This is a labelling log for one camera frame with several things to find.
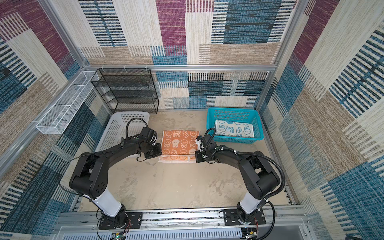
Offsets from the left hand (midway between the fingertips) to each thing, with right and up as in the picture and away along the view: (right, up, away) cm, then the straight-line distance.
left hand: (162, 150), depth 92 cm
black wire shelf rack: (-28, +41, +16) cm, 52 cm away
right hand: (+22, -4, 0) cm, 22 cm away
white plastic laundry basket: (-32, +16, +19) cm, 41 cm away
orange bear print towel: (+10, +1, +7) cm, 12 cm away
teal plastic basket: (+59, +23, +15) cm, 65 cm away
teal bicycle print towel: (+47, +13, +13) cm, 51 cm away
